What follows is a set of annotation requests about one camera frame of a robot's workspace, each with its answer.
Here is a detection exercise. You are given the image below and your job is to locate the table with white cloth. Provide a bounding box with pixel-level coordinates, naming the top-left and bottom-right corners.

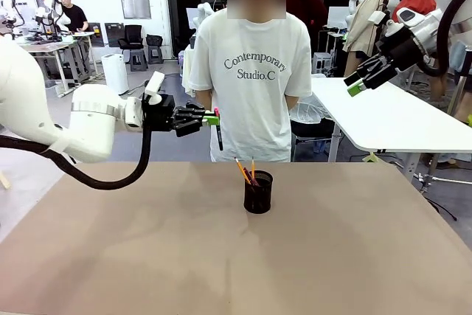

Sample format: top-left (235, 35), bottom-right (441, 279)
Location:
top-left (182, 44), bottom-right (197, 97)

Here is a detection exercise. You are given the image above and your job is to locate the black marker with red cap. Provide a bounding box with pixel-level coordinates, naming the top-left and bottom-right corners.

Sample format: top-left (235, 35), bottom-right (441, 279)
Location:
top-left (213, 107), bottom-right (225, 152)

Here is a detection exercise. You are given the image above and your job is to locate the bin with clear plastic bag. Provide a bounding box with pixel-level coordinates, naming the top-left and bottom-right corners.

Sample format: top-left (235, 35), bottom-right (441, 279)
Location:
top-left (289, 100), bottom-right (336, 138)

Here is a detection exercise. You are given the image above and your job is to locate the person in white t-shirt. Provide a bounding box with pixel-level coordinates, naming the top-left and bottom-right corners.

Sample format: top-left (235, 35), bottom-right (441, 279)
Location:
top-left (188, 0), bottom-right (313, 164)

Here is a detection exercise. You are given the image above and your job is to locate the black office chair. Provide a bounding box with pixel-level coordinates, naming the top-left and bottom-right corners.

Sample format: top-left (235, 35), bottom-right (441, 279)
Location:
top-left (117, 24), bottom-right (149, 72)

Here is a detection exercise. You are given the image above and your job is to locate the white background monitor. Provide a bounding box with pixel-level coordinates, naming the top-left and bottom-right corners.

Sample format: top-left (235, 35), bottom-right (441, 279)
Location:
top-left (327, 5), bottom-right (351, 30)

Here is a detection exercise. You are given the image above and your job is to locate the white robot at desk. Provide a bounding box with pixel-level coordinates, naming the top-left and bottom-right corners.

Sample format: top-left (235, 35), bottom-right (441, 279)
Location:
top-left (0, 0), bottom-right (29, 39)

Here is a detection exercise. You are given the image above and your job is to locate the grey work desk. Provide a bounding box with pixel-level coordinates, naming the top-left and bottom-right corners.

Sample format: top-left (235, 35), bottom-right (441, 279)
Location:
top-left (16, 31), bottom-right (100, 95)

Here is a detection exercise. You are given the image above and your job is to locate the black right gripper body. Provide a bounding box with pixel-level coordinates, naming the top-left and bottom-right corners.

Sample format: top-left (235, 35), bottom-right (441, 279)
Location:
top-left (376, 29), bottom-right (426, 73)

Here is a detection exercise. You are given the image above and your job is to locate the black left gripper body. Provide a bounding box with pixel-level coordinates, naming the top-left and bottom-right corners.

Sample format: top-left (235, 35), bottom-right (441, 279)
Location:
top-left (142, 94), bottom-right (178, 133)

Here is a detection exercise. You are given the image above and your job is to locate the seated person in black t-shirt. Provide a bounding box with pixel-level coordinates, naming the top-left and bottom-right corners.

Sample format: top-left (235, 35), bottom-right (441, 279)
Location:
top-left (58, 0), bottom-right (90, 32)

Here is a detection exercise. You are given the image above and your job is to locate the white side table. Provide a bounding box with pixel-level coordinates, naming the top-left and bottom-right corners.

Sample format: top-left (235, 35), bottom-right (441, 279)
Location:
top-left (310, 76), bottom-right (472, 185)

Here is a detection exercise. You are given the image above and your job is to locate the dark wall board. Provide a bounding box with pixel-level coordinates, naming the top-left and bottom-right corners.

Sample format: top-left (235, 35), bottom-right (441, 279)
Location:
top-left (104, 22), bottom-right (125, 47)
top-left (88, 21), bottom-right (103, 48)

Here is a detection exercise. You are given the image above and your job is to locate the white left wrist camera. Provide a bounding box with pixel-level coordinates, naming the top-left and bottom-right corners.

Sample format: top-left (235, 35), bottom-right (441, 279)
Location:
top-left (142, 71), bottom-right (166, 106)

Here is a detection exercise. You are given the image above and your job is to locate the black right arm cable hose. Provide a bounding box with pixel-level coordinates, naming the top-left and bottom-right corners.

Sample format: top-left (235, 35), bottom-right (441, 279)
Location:
top-left (415, 0), bottom-right (472, 77)

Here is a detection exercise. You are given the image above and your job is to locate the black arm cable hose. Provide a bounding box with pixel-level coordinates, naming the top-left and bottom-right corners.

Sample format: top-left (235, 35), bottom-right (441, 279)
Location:
top-left (0, 122), bottom-right (154, 191)
top-left (415, 0), bottom-right (472, 77)

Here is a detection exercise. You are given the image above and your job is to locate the black stool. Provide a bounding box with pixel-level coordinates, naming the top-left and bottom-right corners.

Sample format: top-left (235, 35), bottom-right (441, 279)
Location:
top-left (145, 33), bottom-right (164, 65)

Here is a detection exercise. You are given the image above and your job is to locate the white computer case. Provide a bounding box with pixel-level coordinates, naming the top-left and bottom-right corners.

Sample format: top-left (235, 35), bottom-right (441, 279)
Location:
top-left (312, 52), bottom-right (333, 75)

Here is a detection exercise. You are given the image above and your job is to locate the black mesh pen holder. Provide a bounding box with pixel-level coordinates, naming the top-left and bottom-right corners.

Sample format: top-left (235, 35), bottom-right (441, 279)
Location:
top-left (243, 170), bottom-right (274, 215)

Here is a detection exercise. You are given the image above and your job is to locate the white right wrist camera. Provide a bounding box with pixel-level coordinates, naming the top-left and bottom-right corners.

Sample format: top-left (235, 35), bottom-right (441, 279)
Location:
top-left (368, 10), bottom-right (392, 29)

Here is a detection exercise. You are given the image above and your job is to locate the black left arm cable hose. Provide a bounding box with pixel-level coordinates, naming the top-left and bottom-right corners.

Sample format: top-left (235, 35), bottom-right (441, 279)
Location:
top-left (0, 122), bottom-right (154, 191)

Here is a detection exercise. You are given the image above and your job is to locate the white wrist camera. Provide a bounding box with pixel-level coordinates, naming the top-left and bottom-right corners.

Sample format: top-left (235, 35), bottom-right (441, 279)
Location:
top-left (142, 71), bottom-right (166, 106)
top-left (368, 10), bottom-right (392, 29)

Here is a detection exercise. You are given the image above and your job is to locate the mannequin in beige jacket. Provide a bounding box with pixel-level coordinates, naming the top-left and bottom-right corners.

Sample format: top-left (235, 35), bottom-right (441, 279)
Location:
top-left (342, 0), bottom-right (392, 78)

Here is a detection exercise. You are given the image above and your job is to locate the person's right forearm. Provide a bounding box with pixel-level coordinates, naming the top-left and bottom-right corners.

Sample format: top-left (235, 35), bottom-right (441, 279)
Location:
top-left (194, 89), bottom-right (215, 109)

